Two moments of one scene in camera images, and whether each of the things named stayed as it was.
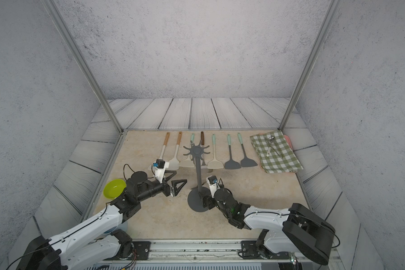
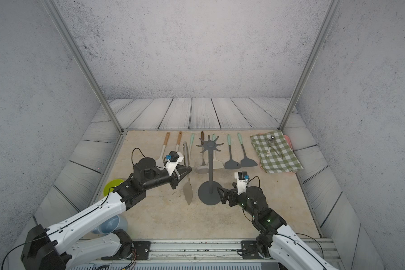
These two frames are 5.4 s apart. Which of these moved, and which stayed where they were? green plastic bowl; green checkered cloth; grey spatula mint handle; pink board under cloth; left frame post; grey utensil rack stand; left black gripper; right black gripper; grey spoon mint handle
Moved: right black gripper; left black gripper; grey utensil rack stand
Stayed: left frame post; pink board under cloth; green plastic bowl; grey spoon mint handle; grey spatula mint handle; green checkered cloth
